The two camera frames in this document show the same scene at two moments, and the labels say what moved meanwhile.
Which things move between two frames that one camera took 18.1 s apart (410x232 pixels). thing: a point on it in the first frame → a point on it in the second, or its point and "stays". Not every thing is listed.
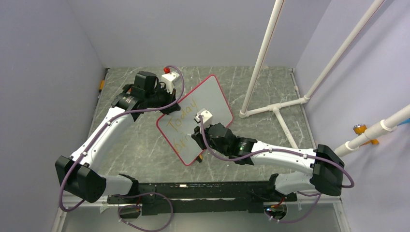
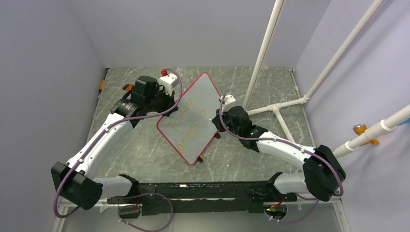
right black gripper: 198,136 → 217,122
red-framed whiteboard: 178,126 stays
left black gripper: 170,98 stays
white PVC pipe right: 385,126 stays
